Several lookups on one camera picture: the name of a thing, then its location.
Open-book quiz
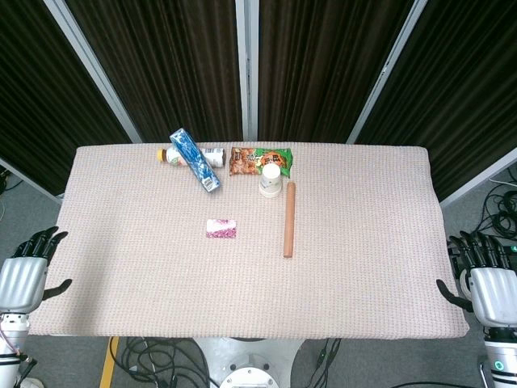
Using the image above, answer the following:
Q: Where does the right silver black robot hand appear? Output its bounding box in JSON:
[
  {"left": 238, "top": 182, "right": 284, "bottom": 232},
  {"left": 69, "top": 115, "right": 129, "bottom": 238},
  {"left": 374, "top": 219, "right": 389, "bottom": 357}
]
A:
[{"left": 435, "top": 230, "right": 517, "bottom": 329}]

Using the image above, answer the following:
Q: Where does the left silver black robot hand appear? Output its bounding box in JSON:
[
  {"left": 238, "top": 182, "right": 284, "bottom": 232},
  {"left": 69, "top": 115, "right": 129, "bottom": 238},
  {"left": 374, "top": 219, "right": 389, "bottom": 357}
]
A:
[{"left": 0, "top": 226, "right": 73, "bottom": 315}]

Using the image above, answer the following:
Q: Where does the pink white snack packet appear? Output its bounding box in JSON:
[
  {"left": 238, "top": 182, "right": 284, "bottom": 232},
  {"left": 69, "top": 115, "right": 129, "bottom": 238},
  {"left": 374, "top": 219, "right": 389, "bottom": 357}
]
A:
[{"left": 205, "top": 218, "right": 238, "bottom": 239}]

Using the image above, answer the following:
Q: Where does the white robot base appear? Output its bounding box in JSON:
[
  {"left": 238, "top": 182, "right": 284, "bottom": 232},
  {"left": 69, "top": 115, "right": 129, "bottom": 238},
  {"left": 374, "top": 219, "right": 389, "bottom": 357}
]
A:
[{"left": 192, "top": 337, "right": 305, "bottom": 388}]

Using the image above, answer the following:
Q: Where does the white black sneaker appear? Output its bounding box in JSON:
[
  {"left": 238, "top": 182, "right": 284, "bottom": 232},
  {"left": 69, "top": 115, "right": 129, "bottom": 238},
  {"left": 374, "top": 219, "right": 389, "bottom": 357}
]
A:
[{"left": 459, "top": 266, "right": 474, "bottom": 294}]

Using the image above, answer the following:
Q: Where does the yellow floor tape strip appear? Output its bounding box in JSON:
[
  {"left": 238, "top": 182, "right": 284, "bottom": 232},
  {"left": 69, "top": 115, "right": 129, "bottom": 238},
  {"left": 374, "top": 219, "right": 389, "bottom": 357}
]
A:
[{"left": 99, "top": 336, "right": 121, "bottom": 388}]

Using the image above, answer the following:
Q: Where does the pink waffle table cloth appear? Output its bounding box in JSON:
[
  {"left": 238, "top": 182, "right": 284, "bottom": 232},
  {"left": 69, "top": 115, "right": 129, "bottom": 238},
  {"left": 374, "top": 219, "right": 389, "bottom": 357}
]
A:
[{"left": 27, "top": 141, "right": 471, "bottom": 340}]

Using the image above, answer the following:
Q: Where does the dark fabric partition panel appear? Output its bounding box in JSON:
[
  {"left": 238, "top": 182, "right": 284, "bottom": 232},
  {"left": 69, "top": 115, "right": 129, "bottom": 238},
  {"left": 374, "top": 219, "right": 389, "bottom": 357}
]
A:
[
  {"left": 0, "top": 0, "right": 134, "bottom": 195},
  {"left": 257, "top": 0, "right": 421, "bottom": 143},
  {"left": 355, "top": 0, "right": 517, "bottom": 201},
  {"left": 64, "top": 0, "right": 244, "bottom": 143}
]

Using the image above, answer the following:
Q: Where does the yellow capped drink bottle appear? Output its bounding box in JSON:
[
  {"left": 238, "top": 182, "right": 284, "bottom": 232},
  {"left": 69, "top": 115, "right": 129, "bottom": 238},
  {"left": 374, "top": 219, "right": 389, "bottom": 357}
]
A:
[{"left": 156, "top": 146, "right": 225, "bottom": 168}]

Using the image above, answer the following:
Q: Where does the blue rectangular snack box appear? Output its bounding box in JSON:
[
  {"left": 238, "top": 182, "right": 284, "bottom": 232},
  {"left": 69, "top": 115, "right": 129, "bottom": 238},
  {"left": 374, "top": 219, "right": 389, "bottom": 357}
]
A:
[{"left": 168, "top": 128, "right": 222, "bottom": 196}]

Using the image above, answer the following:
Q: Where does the brown wooden rolling pin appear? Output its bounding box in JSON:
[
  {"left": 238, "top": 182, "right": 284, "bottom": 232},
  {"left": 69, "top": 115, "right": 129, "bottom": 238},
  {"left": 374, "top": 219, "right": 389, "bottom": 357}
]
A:
[{"left": 283, "top": 181, "right": 296, "bottom": 259}]

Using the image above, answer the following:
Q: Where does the white printed paper cup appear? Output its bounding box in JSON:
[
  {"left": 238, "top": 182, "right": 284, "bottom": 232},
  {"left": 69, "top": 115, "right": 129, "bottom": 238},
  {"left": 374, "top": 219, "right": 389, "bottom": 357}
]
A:
[{"left": 258, "top": 162, "right": 282, "bottom": 199}]

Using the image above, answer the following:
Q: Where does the orange green snack bag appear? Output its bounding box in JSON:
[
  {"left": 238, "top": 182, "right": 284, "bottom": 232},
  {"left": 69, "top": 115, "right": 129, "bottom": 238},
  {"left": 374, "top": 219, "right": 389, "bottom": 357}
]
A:
[{"left": 229, "top": 146, "right": 293, "bottom": 179}]

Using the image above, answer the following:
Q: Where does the grey metal tube frame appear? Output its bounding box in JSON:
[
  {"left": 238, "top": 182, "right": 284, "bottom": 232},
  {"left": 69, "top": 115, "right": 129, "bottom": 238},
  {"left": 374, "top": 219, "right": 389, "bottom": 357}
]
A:
[{"left": 479, "top": 355, "right": 496, "bottom": 388}]

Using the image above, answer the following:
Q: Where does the black tangled cable bundle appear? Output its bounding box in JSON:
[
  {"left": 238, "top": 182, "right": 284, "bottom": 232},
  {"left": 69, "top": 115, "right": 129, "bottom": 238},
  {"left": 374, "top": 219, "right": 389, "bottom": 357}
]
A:
[{"left": 446, "top": 165, "right": 517, "bottom": 246}]

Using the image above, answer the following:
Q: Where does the grey partition base rail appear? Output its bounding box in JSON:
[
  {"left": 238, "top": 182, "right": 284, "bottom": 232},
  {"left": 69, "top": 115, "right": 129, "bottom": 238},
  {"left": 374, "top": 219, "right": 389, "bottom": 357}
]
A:
[
  {"left": 439, "top": 147, "right": 517, "bottom": 209},
  {"left": 0, "top": 156, "right": 64, "bottom": 205}
]

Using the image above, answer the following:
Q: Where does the black thin cable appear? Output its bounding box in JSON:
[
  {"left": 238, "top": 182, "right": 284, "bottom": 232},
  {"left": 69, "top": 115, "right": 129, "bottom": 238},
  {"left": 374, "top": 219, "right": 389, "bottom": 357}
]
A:
[{"left": 0, "top": 167, "right": 23, "bottom": 193}]

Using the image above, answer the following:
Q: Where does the black floor cable bundle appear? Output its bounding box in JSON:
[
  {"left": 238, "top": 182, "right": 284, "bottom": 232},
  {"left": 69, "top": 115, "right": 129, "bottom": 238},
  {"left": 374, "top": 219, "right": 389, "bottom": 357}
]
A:
[{"left": 119, "top": 337, "right": 221, "bottom": 388}]

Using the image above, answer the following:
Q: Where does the black cable with connector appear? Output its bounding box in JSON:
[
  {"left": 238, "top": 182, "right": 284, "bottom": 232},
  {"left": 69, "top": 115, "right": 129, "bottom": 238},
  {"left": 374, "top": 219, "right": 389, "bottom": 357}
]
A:
[{"left": 313, "top": 338, "right": 343, "bottom": 388}]

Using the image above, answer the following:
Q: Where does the grey partition post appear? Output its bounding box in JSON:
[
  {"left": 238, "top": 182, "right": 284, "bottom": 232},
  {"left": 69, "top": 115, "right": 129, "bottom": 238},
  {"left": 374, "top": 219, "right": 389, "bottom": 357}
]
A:
[
  {"left": 42, "top": 0, "right": 143, "bottom": 145},
  {"left": 346, "top": 0, "right": 429, "bottom": 145},
  {"left": 235, "top": 0, "right": 260, "bottom": 142}
]

